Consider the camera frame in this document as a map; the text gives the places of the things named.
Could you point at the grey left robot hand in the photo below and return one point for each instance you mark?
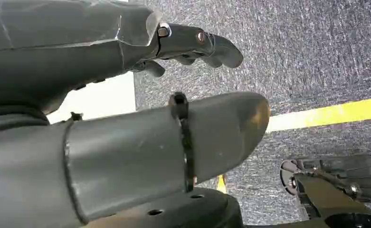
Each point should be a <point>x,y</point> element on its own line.
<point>119,151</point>

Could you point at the pale desk panel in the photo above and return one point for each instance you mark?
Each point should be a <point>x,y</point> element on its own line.
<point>103,100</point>

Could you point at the short yellow floor tape strip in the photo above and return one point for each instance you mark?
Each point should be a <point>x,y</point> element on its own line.
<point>222,185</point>

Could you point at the left arm ribbed grey sleeve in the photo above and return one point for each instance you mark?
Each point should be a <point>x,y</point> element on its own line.
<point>9,119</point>

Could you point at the black robot foot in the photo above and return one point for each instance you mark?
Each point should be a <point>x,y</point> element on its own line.
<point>327,192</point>

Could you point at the yellow floor tape line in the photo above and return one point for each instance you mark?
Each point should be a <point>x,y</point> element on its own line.
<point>330,114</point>

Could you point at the dark perforated wrist bracket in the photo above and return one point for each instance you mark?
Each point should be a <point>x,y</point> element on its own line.
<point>179,210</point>

